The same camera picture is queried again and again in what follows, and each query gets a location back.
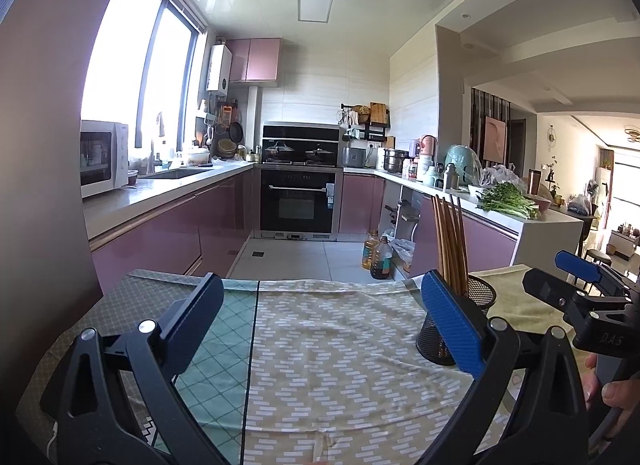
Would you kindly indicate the white bowl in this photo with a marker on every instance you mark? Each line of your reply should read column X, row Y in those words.
column 198, row 156

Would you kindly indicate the black lidded pot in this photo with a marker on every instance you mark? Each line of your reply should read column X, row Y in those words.
column 319, row 152
column 279, row 151

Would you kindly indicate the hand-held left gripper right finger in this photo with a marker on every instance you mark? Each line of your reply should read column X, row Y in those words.
column 452, row 325

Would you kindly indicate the black bag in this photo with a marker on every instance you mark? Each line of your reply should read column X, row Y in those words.
column 579, row 204

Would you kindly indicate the bunch of green vegetables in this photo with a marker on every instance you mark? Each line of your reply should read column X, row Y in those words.
column 510, row 202

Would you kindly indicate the wall clock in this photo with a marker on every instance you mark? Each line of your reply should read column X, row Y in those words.
column 551, row 136

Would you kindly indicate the dark oil bottle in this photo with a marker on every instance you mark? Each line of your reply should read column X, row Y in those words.
column 381, row 260

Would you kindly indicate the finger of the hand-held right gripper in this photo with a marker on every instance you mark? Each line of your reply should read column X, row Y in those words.
column 550, row 290
column 577, row 266

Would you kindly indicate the pink wall cabinet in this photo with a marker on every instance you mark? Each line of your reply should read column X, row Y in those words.
column 257, row 61

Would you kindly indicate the silver countertop appliance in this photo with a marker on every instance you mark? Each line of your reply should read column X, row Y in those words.
column 354, row 157

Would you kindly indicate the framed wall painting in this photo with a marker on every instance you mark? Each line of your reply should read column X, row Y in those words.
column 494, row 140

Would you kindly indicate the black integrated stove oven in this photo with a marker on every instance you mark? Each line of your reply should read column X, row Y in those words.
column 300, row 202

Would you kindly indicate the black wall rack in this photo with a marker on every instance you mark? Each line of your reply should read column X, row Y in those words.
column 372, row 131

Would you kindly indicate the kitchen window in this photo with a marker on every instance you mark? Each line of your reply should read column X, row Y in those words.
column 115, row 60

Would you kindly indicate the white water heater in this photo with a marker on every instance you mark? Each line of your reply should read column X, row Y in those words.
column 219, row 67

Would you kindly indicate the black mesh utensil holder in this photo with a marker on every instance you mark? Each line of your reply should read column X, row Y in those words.
column 435, row 340

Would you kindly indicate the pink kettle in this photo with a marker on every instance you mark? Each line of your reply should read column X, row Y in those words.
column 426, row 146

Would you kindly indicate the clear plastic bag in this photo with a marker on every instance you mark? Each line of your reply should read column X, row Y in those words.
column 502, row 176

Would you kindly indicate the yellow oil bottle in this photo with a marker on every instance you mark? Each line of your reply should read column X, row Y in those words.
column 370, row 251

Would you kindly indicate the hanging black pan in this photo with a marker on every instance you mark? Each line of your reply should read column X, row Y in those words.
column 236, row 131

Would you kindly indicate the wooden cutting board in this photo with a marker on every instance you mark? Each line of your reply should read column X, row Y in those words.
column 378, row 112

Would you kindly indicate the kitchen sink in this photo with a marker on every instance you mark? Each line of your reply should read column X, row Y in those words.
column 175, row 173

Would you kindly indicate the person's right hand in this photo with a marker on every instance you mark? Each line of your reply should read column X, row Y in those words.
column 622, row 392

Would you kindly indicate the teal round appliance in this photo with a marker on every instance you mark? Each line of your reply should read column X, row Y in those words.
column 465, row 162

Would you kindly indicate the pink cabinets with white countertop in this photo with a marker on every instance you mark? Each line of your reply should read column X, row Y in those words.
column 165, row 235
column 490, row 240

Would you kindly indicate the white microwave oven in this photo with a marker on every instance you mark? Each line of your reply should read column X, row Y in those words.
column 102, row 157

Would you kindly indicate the dark tumbler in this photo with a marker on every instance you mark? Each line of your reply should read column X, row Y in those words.
column 535, row 181

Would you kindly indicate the bunch of wooden chopsticks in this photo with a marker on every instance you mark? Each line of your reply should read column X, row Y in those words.
column 450, row 245

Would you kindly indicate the stack of wooden bowls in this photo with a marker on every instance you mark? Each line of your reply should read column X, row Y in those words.
column 228, row 148

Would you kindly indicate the pink bowl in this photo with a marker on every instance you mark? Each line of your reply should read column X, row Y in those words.
column 541, row 204

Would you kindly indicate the steel sink faucet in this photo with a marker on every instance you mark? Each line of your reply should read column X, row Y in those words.
column 154, row 157

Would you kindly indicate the square ceiling light panel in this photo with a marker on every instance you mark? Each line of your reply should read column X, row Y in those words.
column 316, row 5

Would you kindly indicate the stainless steel pot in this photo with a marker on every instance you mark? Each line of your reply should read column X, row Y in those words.
column 396, row 160

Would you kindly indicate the steel thermos flask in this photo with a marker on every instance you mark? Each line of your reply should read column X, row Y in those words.
column 450, row 177

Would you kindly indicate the patchwork patterned tablecloth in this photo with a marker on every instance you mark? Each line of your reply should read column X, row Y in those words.
column 340, row 370

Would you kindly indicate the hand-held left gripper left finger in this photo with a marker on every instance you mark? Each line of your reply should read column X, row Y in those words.
column 195, row 317

